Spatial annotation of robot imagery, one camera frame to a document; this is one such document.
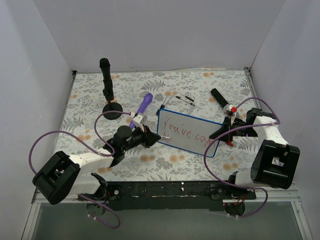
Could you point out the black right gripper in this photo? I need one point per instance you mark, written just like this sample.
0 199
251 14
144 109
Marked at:
230 130

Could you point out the black microphone on stand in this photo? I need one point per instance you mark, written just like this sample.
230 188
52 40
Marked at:
105 66

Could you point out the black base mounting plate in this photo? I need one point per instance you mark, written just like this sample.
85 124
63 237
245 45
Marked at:
159 203

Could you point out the blue framed whiteboard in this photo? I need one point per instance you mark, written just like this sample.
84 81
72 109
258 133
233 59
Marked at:
185 132

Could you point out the red marker cap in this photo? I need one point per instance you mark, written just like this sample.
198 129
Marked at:
230 143

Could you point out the aluminium front rail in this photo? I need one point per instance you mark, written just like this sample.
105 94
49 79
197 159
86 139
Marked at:
277 191

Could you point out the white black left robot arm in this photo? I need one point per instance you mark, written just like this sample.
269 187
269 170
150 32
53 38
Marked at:
74 174

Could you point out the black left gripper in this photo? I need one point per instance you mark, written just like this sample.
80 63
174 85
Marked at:
146 137

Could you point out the black round microphone stand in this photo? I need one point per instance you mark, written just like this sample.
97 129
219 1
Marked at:
112 110

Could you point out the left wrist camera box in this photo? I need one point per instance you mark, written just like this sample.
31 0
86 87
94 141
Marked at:
139 120

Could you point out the black wire whiteboard stand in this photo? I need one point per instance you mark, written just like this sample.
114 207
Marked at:
177 99

